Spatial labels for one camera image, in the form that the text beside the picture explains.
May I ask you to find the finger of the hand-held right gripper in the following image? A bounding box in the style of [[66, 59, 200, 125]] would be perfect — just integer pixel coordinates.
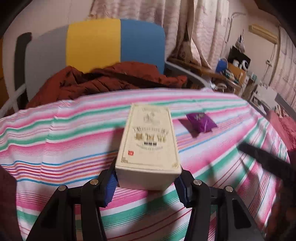
[[238, 142, 294, 179]]

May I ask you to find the black rolled mat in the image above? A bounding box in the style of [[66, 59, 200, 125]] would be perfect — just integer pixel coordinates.
[[14, 32, 31, 109]]

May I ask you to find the wall air conditioner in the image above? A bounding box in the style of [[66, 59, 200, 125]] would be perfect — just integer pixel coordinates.
[[248, 24, 278, 43]]

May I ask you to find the pink red blanket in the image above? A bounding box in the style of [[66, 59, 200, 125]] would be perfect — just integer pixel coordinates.
[[268, 110, 296, 149]]

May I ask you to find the cream cardboard box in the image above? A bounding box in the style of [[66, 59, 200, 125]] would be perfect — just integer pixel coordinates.
[[115, 103, 182, 192]]

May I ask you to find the patterned white curtain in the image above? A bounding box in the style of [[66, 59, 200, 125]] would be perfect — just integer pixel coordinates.
[[90, 0, 232, 70]]

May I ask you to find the cluttered wooden desk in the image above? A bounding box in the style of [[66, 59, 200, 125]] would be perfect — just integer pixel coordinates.
[[166, 58, 255, 98]]

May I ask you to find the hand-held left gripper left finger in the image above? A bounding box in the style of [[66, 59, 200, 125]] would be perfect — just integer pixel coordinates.
[[26, 162, 117, 241]]

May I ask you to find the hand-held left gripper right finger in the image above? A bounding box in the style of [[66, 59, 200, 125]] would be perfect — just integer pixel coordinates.
[[174, 169, 265, 241]]

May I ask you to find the grey yellow blue chair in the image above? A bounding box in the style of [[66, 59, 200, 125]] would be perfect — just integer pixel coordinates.
[[24, 19, 208, 93]]

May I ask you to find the striped pink green tablecloth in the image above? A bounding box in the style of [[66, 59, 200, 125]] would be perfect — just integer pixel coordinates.
[[0, 87, 292, 241]]

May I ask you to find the dark red jacket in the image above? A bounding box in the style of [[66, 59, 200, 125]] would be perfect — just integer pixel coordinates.
[[26, 61, 188, 108]]

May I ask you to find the blue globe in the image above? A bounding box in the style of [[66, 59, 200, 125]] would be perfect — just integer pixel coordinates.
[[216, 58, 228, 73]]

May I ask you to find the purple packet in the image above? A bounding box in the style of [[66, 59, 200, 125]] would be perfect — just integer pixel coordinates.
[[186, 112, 218, 133]]

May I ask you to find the person's maroon clothing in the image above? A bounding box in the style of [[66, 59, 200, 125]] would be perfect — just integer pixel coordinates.
[[0, 167, 22, 241]]

